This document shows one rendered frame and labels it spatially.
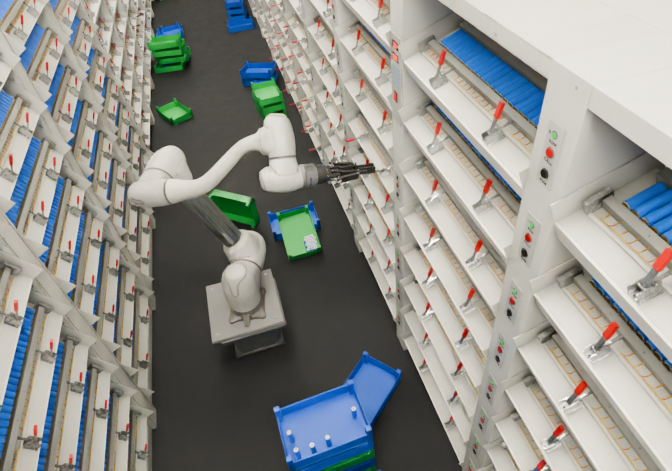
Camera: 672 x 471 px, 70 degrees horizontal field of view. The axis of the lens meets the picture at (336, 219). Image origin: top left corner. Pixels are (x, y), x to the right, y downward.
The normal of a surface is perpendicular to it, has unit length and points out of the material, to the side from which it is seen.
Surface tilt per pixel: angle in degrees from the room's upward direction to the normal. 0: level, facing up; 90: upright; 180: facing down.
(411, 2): 90
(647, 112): 0
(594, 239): 21
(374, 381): 0
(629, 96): 0
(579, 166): 90
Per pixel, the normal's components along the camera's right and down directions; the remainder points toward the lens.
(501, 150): -0.43, -0.59
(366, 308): -0.10, -0.73
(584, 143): 0.27, 0.64
